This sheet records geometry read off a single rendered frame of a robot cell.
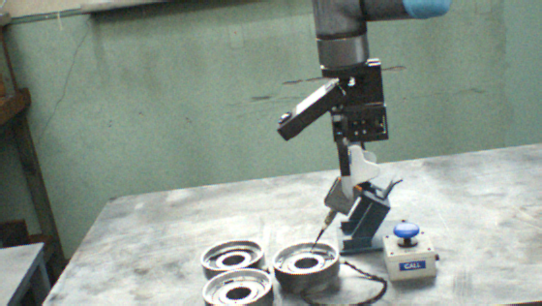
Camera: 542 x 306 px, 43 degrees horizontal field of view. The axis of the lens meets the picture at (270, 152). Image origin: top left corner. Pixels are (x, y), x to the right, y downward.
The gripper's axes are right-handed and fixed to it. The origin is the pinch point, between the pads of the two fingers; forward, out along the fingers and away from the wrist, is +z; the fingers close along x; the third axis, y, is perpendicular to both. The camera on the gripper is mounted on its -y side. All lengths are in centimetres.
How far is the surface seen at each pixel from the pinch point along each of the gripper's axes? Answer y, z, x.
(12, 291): -73, 25, 25
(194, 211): -31.2, 13.1, 29.1
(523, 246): 26.8, 13.1, -0.4
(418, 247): 9.9, 8.6, -5.4
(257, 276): -15.1, 9.9, -6.6
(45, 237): -123, 69, 150
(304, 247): -7.8, 9.9, 1.3
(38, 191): -121, 49, 151
